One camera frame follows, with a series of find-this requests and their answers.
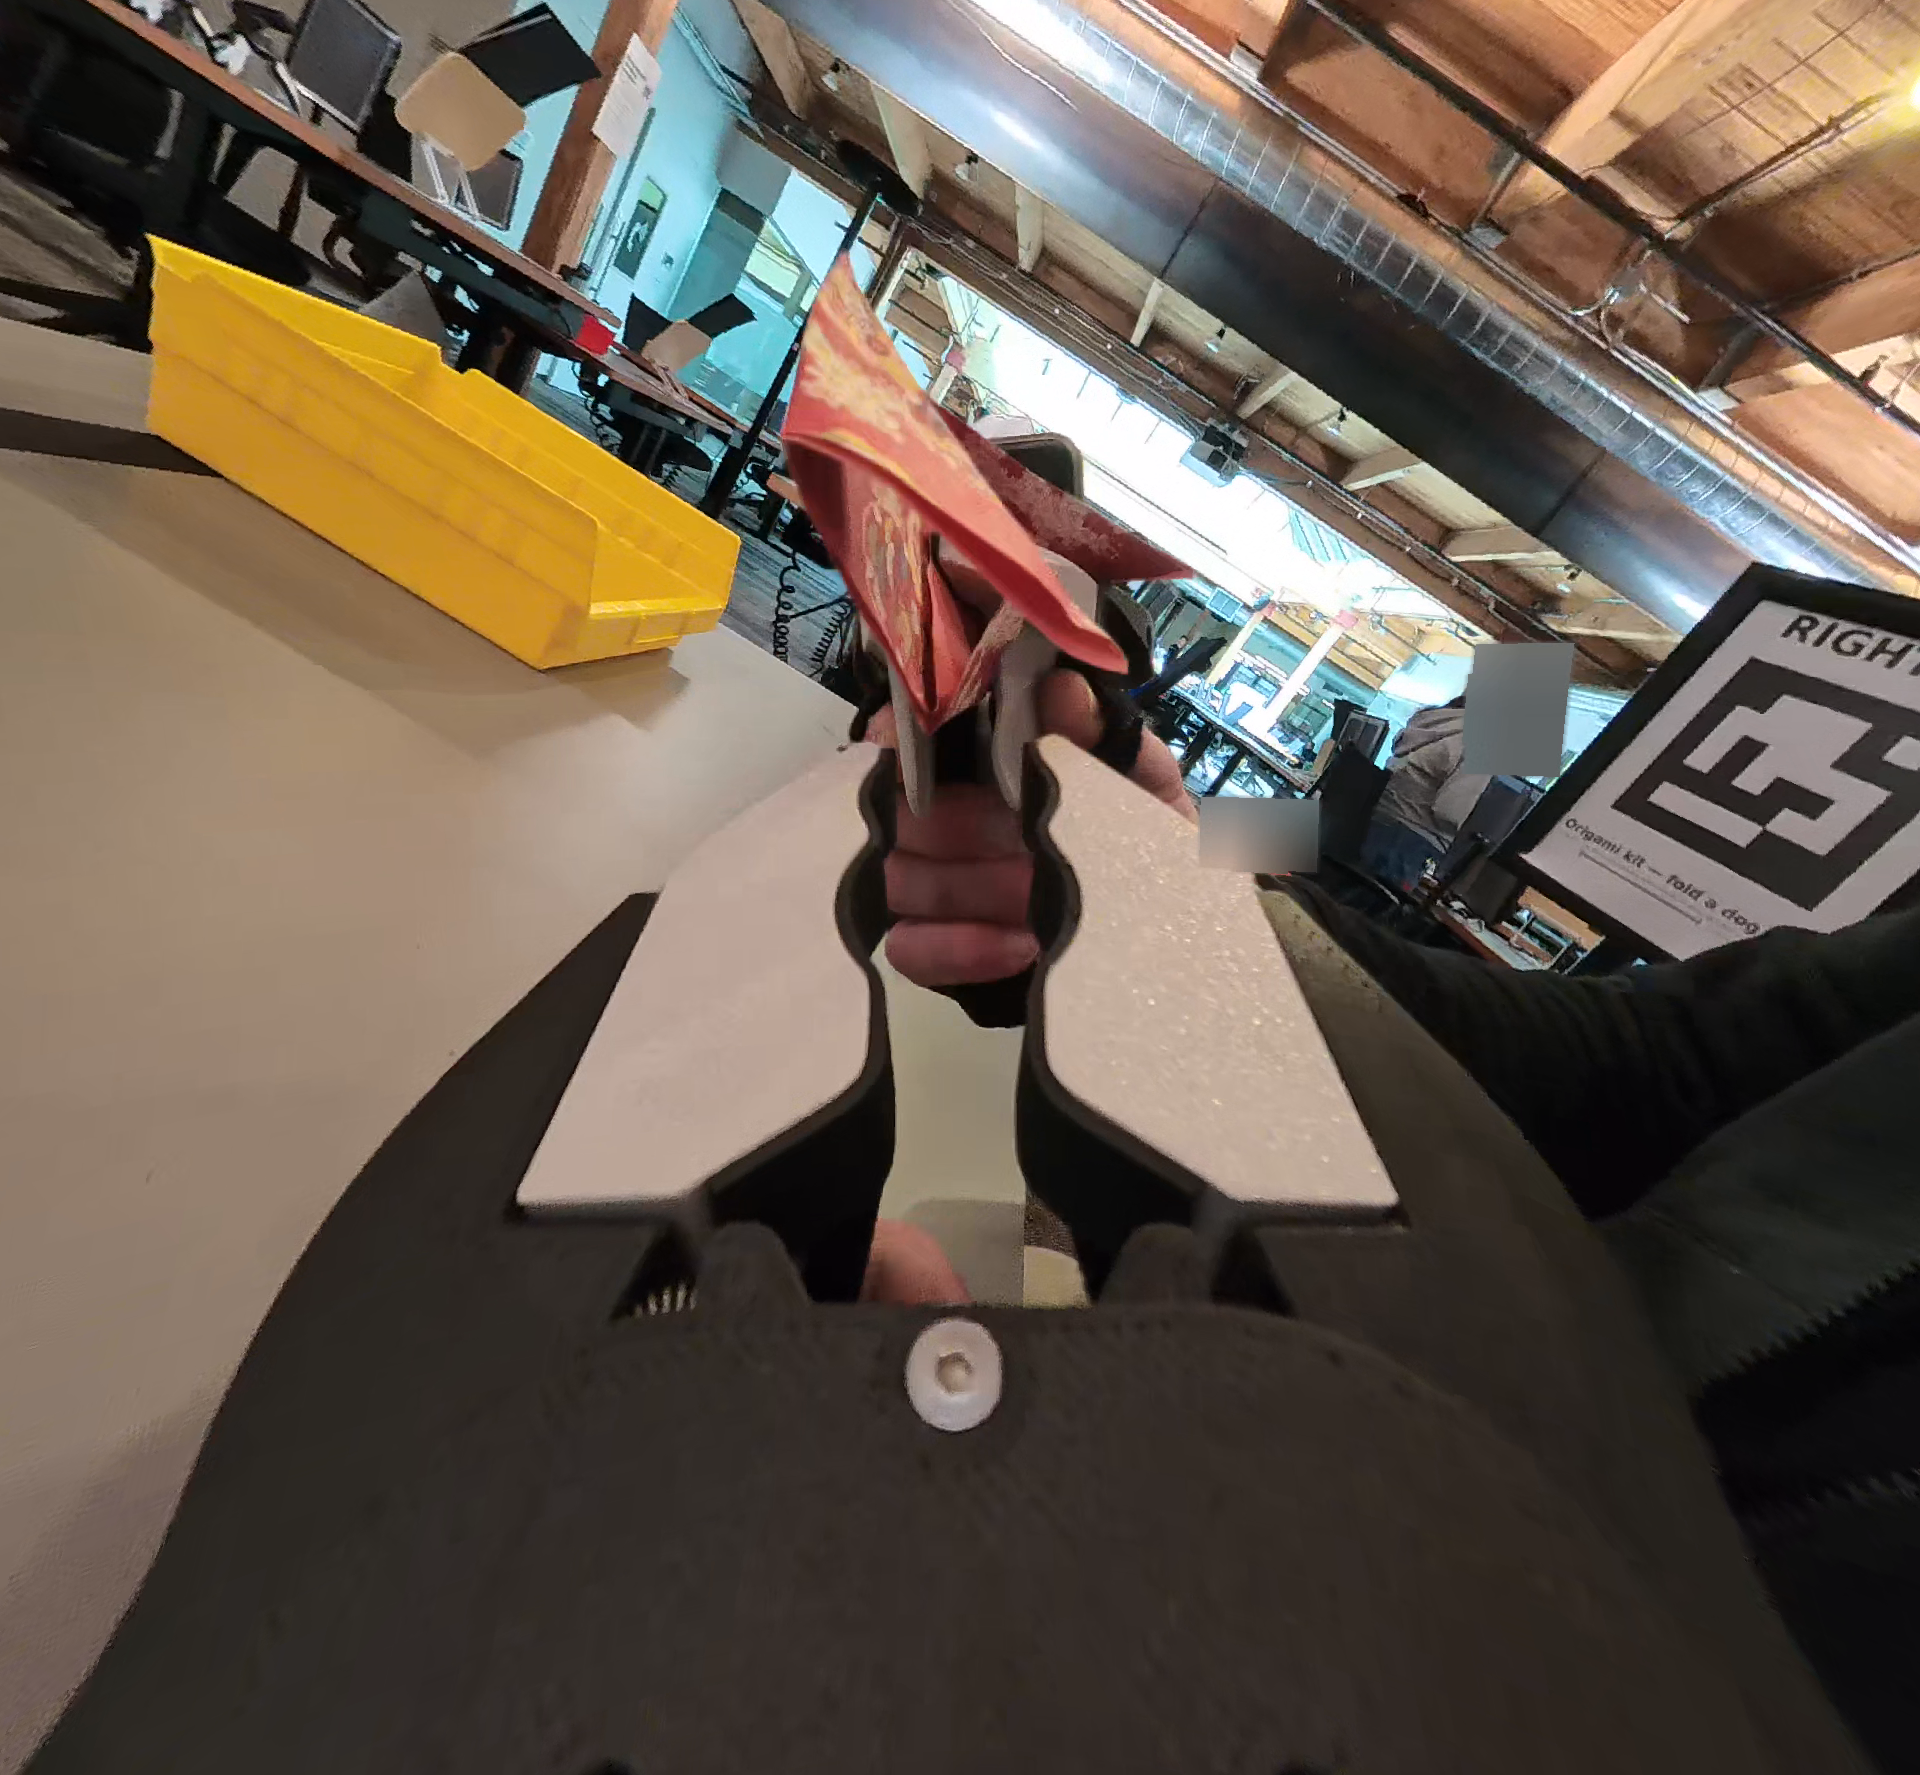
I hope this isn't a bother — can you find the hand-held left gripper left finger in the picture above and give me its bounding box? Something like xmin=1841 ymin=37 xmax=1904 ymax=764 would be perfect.
xmin=513 ymin=741 xmax=902 ymax=1306

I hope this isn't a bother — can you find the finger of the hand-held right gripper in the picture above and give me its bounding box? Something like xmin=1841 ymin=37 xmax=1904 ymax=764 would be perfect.
xmin=888 ymin=665 xmax=946 ymax=820
xmin=981 ymin=549 xmax=1108 ymax=824

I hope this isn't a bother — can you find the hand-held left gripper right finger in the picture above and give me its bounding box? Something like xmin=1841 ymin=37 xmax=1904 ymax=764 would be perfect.
xmin=1017 ymin=732 xmax=1403 ymax=1309

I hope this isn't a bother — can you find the red patterned origami paper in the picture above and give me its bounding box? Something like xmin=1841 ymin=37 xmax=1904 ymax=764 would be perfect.
xmin=780 ymin=252 xmax=1195 ymax=734

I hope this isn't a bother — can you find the yellow plastic bin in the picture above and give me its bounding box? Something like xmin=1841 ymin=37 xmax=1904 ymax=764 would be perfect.
xmin=145 ymin=234 xmax=745 ymax=672

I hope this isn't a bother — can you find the person's right forearm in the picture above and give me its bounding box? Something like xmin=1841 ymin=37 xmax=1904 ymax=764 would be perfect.
xmin=1259 ymin=876 xmax=1920 ymax=1224

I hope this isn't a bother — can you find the person's right hand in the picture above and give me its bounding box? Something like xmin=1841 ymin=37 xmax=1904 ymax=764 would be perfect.
xmin=880 ymin=673 xmax=1203 ymax=992

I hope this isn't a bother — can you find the black tripod stand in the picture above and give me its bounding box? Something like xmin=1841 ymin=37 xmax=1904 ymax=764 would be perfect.
xmin=697 ymin=140 xmax=925 ymax=524

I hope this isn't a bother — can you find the beige board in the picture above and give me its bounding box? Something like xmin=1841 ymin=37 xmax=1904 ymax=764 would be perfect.
xmin=392 ymin=49 xmax=530 ymax=172
xmin=621 ymin=290 xmax=758 ymax=375

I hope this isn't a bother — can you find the white paper notice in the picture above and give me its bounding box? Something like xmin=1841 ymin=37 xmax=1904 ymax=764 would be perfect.
xmin=594 ymin=34 xmax=664 ymax=149

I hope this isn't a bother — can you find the wooden pillar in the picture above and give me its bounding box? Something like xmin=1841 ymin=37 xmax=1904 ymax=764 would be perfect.
xmin=517 ymin=0 xmax=745 ymax=276

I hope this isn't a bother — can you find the black-framed printed marker sign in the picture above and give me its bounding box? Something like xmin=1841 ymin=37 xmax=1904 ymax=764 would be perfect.
xmin=1492 ymin=560 xmax=1920 ymax=968

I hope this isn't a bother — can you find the black panel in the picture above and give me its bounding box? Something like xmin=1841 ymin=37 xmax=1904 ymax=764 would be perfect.
xmin=458 ymin=3 xmax=601 ymax=97

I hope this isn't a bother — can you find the person's dark jacket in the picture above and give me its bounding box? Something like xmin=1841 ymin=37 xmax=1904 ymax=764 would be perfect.
xmin=1590 ymin=1041 xmax=1920 ymax=1775

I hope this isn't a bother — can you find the long wooden desk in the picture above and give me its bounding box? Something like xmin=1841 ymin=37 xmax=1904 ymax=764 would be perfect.
xmin=0 ymin=0 xmax=618 ymax=382

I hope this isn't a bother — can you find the silver ventilation duct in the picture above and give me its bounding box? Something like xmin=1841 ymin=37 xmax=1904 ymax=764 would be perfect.
xmin=765 ymin=0 xmax=1920 ymax=592

